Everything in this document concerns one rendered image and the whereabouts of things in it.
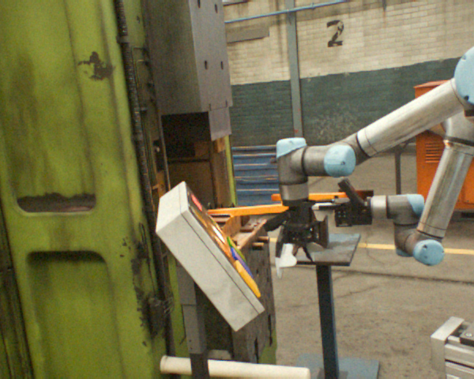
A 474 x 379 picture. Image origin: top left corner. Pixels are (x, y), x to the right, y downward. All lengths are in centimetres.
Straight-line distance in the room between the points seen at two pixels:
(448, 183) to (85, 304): 113
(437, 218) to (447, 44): 769
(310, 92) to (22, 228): 835
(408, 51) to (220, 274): 834
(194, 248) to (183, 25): 78
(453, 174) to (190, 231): 81
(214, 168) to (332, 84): 761
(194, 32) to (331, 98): 804
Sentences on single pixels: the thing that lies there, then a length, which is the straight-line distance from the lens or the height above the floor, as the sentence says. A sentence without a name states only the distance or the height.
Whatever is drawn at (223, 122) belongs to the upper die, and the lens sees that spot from 176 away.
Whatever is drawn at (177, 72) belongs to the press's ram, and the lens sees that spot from 162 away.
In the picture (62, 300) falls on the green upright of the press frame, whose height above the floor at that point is 83.
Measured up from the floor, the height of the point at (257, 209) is 101.
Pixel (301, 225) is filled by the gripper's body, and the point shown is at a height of 107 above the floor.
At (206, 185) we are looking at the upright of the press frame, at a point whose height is 106.
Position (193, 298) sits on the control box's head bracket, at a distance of 126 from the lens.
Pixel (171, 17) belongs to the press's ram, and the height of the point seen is 165.
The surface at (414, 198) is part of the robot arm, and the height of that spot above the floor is 104.
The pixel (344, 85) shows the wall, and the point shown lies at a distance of 950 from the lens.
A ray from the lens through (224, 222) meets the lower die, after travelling 174.
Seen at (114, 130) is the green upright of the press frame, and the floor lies 135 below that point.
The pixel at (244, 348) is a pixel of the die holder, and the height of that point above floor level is 57.
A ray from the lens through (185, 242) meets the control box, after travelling 106.
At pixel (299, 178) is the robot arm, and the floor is 119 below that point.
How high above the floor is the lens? 143
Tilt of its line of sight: 12 degrees down
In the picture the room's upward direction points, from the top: 6 degrees counter-clockwise
